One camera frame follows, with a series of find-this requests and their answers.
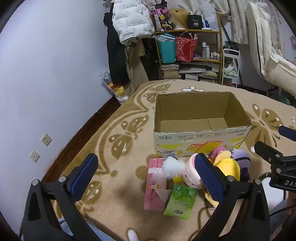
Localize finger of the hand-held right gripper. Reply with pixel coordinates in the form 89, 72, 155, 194
278, 126, 296, 139
254, 141, 289, 164

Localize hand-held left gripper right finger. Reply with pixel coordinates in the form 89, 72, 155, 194
194, 153, 271, 241

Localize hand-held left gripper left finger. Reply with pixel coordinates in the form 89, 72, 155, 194
20, 153, 100, 241

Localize pale pink plush toy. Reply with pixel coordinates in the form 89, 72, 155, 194
181, 153, 204, 189

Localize yellow plush toy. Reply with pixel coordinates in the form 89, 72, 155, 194
201, 150, 241, 208

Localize purple plush doll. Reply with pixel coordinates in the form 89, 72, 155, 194
231, 149, 252, 183

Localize magenta fluffy plush toy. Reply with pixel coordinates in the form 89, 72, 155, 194
209, 146, 228, 161

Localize white fluffy pompom keychain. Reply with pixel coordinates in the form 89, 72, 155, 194
163, 156, 186, 185

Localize green tissue pack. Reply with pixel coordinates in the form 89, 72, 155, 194
163, 184, 198, 220

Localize cardboard box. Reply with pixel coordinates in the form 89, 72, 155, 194
153, 91, 253, 161

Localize pink tissue pack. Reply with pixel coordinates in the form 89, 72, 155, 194
143, 158, 176, 212

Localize person's blue jeans leg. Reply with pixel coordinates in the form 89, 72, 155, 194
269, 198, 296, 234
58, 217, 116, 241

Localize white fluffy plush piece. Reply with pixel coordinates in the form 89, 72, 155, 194
127, 229, 139, 241

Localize white trolley cart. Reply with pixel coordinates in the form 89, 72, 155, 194
222, 47, 241, 87

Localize clear bag with yellow toys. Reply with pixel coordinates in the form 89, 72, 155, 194
100, 69, 130, 105

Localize pile of papers and books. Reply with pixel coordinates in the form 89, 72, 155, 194
179, 66, 219, 83

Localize wooden shelf rack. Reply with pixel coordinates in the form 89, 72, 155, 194
154, 30, 223, 84

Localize stack of books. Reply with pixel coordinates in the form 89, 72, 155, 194
161, 63, 181, 80

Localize row of small bottles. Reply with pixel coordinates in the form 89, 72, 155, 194
202, 41, 221, 60

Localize beige hanging coat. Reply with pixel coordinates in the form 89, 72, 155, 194
125, 42, 149, 93

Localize hanging white clothes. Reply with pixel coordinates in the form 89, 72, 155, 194
213, 0, 258, 45

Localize black hanging coat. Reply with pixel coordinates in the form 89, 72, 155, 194
103, 11, 130, 87

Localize red gift bag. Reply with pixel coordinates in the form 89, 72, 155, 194
175, 32, 199, 62

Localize teal bag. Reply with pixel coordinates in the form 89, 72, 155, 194
155, 34, 177, 64

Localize white plastic bag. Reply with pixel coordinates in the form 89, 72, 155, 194
203, 2, 220, 32

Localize black box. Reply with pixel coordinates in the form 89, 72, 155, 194
187, 14, 204, 30

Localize blond wig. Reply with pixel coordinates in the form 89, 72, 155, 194
169, 9, 189, 30

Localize white puffer jacket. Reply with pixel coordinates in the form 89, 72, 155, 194
112, 0, 155, 45

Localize colourful sticker packs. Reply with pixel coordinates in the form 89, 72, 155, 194
150, 4, 173, 32

